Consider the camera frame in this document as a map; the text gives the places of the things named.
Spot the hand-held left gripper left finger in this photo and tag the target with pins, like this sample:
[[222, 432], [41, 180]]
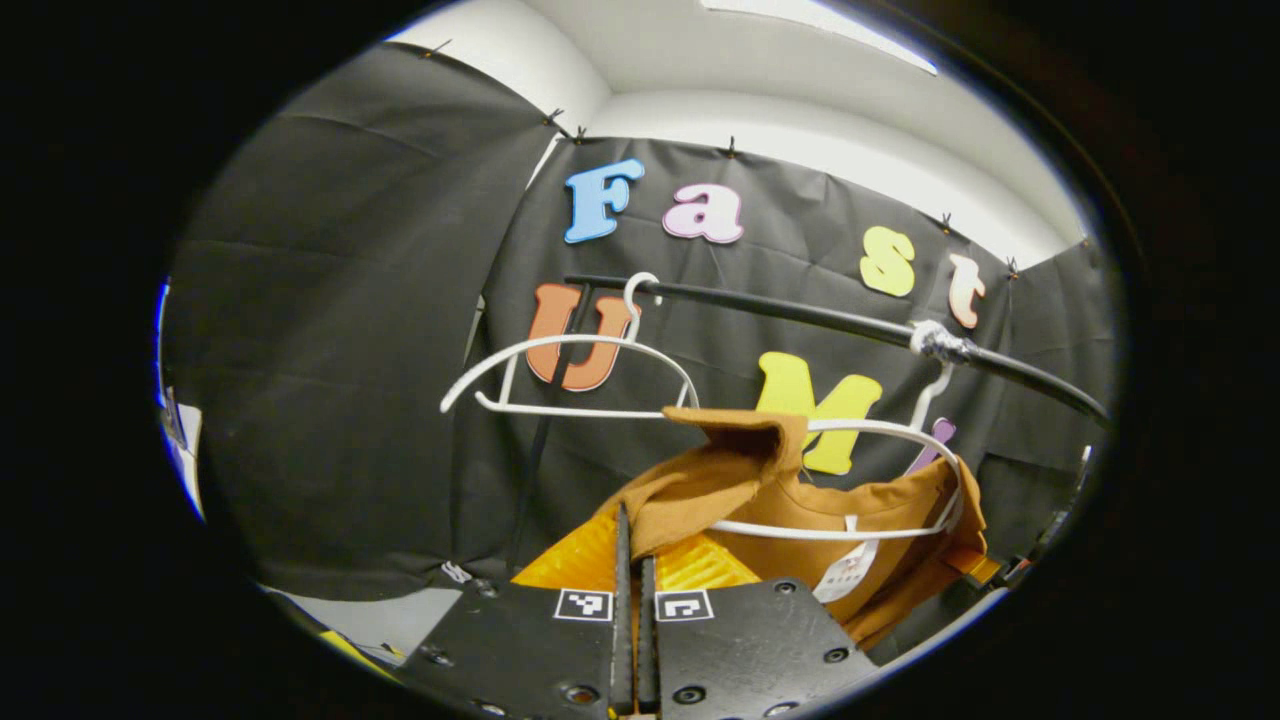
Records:
[[530, 650]]

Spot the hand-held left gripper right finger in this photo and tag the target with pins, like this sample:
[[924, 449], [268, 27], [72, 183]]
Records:
[[760, 640]]

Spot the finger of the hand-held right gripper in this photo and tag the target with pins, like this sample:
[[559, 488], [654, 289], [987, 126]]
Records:
[[978, 568]]

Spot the brown jacket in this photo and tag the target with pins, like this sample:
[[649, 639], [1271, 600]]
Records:
[[780, 500]]

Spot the white hanger with taped hook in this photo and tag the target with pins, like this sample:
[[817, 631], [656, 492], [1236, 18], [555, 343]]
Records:
[[935, 341]]

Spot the white plastic hanger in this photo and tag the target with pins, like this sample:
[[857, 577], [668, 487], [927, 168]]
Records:
[[590, 411]]

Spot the black backdrop cloth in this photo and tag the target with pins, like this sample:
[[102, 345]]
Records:
[[350, 350]]

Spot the black clothes rail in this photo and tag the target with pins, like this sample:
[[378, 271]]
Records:
[[800, 312]]

